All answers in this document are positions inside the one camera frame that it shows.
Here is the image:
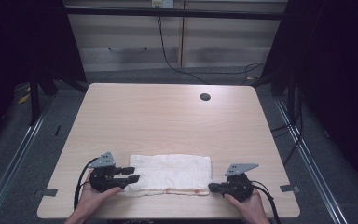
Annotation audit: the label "metal floor rail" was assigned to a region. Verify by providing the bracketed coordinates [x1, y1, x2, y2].
[0, 101, 56, 224]
[274, 96, 351, 224]

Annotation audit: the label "black wall cable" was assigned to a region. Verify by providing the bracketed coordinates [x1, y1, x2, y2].
[156, 14, 266, 86]

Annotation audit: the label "person's right hand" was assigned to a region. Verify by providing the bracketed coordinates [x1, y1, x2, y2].
[223, 189, 270, 222]

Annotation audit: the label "black horizontal bar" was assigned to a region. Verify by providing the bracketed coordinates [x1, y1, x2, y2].
[64, 7, 289, 21]

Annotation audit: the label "cream muslin cloth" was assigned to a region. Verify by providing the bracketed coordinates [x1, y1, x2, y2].
[123, 153, 213, 198]

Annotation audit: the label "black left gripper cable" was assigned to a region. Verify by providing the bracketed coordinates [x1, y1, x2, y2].
[73, 157, 100, 211]

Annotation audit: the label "yellow floor object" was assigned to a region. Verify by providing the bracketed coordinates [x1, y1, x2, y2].
[16, 86, 32, 105]

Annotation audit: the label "white wall outlet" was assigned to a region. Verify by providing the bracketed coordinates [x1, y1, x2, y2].
[151, 0, 175, 9]

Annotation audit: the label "person's left hand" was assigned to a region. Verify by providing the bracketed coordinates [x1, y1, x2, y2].
[75, 177, 123, 219]

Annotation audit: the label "black stand leg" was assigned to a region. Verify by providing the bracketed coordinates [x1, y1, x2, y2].
[28, 73, 42, 127]

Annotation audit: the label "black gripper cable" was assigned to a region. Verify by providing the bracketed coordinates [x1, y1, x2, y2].
[73, 157, 100, 211]
[251, 180, 282, 224]

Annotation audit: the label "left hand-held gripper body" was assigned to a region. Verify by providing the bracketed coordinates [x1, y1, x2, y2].
[88, 151, 126, 193]

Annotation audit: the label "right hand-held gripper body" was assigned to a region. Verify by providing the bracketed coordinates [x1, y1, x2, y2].
[221, 162, 260, 203]

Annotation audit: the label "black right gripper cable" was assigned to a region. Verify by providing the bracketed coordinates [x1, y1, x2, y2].
[251, 180, 282, 224]

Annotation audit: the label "dark curtain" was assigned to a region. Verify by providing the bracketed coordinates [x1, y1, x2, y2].
[259, 0, 358, 190]
[0, 0, 88, 155]

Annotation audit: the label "dark wall handle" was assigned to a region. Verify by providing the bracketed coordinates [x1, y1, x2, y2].
[107, 46, 148, 52]

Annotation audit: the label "black floor cables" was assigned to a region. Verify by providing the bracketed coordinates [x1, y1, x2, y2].
[270, 85, 305, 167]

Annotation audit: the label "grey tape piece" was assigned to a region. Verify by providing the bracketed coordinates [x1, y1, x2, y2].
[280, 184, 301, 194]
[40, 188, 59, 198]

